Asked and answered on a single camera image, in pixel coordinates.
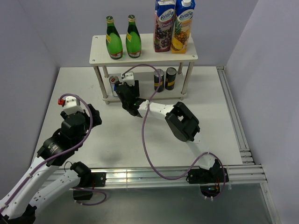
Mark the purple grape juice carton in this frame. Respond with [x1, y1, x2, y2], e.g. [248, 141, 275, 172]
[153, 0, 175, 52]

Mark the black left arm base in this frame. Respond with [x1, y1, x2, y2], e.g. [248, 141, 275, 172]
[72, 172, 107, 203]

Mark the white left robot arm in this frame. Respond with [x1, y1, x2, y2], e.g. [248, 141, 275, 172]
[0, 104, 102, 224]

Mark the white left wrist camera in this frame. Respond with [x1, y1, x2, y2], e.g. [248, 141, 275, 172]
[58, 95, 84, 115]

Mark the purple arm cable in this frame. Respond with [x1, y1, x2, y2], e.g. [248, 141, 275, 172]
[0, 93, 94, 210]
[121, 64, 227, 199]

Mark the dark can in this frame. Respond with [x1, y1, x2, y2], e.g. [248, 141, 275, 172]
[154, 69, 164, 92]
[165, 67, 177, 91]

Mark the aluminium frame rail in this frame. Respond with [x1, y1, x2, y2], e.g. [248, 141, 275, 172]
[14, 66, 281, 224]

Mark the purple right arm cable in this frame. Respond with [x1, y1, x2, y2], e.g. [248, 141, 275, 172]
[121, 64, 227, 199]

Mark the yellow pineapple juice carton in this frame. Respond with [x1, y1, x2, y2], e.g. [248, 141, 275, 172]
[171, 0, 196, 54]

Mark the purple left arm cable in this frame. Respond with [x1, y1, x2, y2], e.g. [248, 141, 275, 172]
[0, 93, 94, 210]

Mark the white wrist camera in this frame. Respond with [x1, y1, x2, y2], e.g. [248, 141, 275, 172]
[58, 95, 84, 115]
[121, 71, 135, 86]

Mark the green glass bottle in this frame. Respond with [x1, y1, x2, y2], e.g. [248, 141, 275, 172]
[126, 14, 142, 58]
[106, 15, 123, 60]

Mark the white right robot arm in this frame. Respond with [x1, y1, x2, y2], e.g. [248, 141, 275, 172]
[114, 82, 221, 182]

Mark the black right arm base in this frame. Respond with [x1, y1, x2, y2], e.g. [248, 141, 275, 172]
[186, 168, 229, 201]

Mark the silver blue can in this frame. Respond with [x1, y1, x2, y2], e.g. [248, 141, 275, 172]
[109, 76, 119, 97]

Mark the white two-tier shelf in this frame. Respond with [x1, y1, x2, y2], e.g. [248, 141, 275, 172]
[89, 34, 198, 105]

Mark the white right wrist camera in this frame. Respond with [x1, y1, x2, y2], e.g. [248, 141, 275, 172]
[121, 71, 135, 86]

